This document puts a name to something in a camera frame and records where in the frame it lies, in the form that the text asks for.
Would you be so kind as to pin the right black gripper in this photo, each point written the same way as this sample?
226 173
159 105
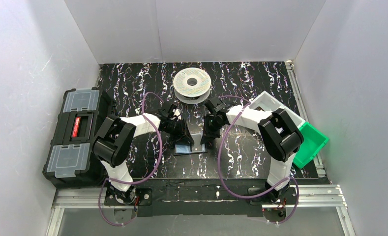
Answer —
210 128

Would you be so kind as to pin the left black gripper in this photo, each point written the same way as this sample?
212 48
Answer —
179 131

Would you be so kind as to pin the grey striped credit card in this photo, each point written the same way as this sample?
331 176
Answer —
197 147

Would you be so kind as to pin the black plastic toolbox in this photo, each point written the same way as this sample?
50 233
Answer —
70 162

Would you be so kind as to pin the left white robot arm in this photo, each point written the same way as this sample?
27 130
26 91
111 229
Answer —
112 142

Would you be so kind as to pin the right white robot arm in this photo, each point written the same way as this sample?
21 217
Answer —
282 139

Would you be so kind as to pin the white filament spool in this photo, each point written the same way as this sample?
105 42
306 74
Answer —
192 85

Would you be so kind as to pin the white plastic bin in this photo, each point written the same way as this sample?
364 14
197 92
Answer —
268 103

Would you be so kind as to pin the green plastic bin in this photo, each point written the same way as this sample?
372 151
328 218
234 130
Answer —
314 141

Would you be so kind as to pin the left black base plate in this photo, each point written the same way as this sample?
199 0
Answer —
132 197

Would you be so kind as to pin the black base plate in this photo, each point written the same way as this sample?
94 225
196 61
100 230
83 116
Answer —
277 199
132 197

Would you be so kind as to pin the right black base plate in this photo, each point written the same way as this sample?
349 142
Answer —
277 199

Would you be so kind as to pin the aluminium frame rail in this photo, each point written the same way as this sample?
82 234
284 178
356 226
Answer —
319 195

